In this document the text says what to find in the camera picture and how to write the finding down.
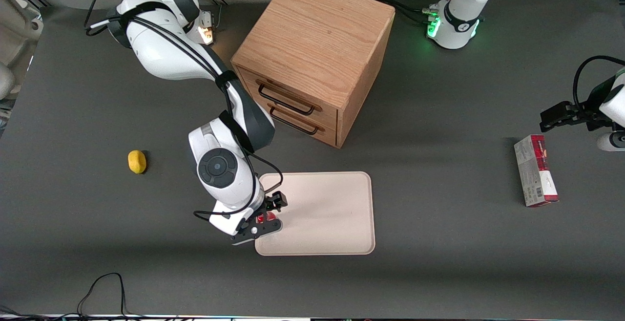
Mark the beige plastic tray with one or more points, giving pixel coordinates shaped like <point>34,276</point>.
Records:
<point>322,213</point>

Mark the yellow lemon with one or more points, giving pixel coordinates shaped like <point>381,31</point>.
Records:
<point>137,161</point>

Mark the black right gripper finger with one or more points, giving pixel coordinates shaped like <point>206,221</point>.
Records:
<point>278,201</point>
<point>274,226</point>

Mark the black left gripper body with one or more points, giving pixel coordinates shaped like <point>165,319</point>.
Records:
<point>589,111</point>

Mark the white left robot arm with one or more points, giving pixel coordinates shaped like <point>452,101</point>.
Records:
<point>464,13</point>

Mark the red coke bottle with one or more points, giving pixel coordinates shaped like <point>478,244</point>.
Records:
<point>261,218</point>

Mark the wide wooden drawer front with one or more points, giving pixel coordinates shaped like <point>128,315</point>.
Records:
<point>327,116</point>

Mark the oak wooden drawer cabinet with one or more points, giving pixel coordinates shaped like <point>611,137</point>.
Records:
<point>317,32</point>

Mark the narrow wooden drawer front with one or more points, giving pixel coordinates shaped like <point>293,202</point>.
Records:
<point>328,137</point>

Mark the grey and red carton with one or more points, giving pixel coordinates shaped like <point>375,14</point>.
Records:
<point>534,174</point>

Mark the pale beige moulded equipment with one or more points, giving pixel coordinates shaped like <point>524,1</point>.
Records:
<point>19,32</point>

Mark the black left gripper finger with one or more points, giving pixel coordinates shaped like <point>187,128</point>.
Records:
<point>564,108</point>
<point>552,120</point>

